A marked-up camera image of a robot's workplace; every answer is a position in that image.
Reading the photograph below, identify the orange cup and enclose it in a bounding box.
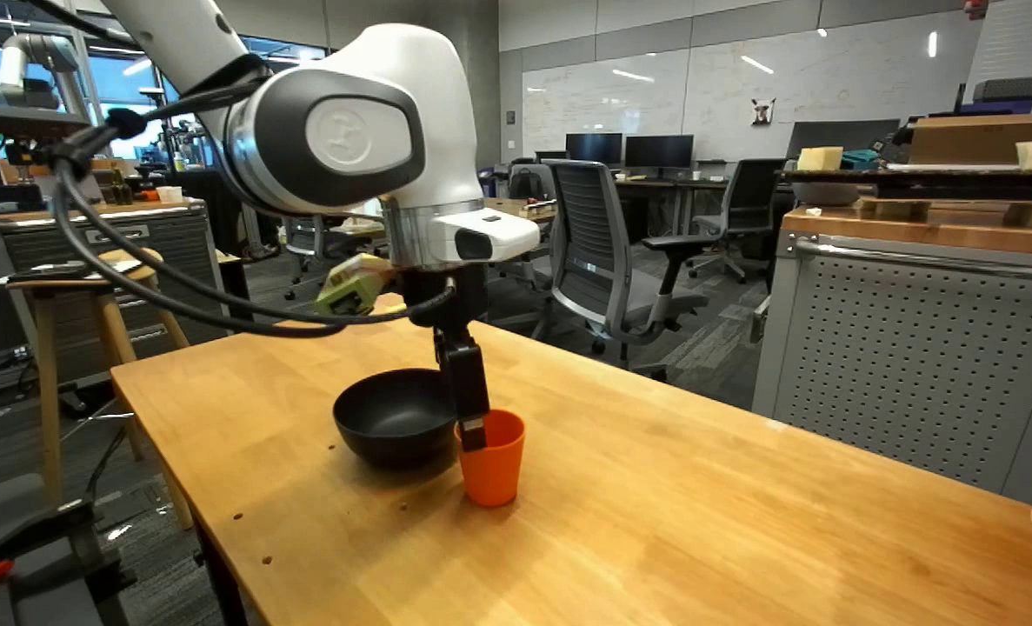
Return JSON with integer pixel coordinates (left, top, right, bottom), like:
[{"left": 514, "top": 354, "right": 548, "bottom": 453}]
[{"left": 454, "top": 409, "right": 527, "bottom": 509}]

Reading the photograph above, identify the black bowl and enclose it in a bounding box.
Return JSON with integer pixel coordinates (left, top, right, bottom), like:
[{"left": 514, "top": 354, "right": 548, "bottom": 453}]
[{"left": 333, "top": 368, "right": 465, "bottom": 476}]

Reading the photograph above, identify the grey bowl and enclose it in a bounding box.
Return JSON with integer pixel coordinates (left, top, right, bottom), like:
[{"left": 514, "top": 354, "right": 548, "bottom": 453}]
[{"left": 791, "top": 181, "right": 861, "bottom": 208}]

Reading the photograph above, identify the grey office chair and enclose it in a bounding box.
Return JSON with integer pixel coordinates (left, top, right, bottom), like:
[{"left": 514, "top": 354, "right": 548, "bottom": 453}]
[{"left": 542, "top": 159, "right": 710, "bottom": 381}]

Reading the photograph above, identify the row of monitors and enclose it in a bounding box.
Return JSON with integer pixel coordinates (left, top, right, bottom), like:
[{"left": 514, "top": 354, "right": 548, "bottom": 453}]
[{"left": 564, "top": 132, "right": 696, "bottom": 180}]

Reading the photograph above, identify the grey drawer cabinet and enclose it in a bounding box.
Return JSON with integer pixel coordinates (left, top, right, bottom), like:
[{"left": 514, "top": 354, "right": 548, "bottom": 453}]
[{"left": 0, "top": 198, "right": 231, "bottom": 385}]

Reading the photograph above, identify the whiteboard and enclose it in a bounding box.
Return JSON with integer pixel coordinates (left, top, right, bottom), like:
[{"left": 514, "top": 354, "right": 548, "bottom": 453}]
[{"left": 522, "top": 12, "right": 979, "bottom": 163}]

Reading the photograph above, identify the black office chair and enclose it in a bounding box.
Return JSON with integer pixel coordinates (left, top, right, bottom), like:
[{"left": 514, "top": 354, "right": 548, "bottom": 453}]
[{"left": 688, "top": 157, "right": 787, "bottom": 284}]

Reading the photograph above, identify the wooden stool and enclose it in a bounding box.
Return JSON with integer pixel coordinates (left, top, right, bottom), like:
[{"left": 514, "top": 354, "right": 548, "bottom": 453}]
[{"left": 4, "top": 248, "right": 196, "bottom": 532}]

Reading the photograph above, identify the grey perforated cabinet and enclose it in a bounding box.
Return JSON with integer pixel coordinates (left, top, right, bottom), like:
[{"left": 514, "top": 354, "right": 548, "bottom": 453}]
[{"left": 751, "top": 207, "right": 1032, "bottom": 507}]

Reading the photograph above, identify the black stand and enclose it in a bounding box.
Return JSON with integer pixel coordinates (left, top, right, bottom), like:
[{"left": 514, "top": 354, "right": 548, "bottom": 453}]
[{"left": 0, "top": 497, "right": 136, "bottom": 626}]

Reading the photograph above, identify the cardboard box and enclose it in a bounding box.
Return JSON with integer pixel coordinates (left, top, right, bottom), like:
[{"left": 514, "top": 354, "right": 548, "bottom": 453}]
[{"left": 908, "top": 112, "right": 1032, "bottom": 167}]

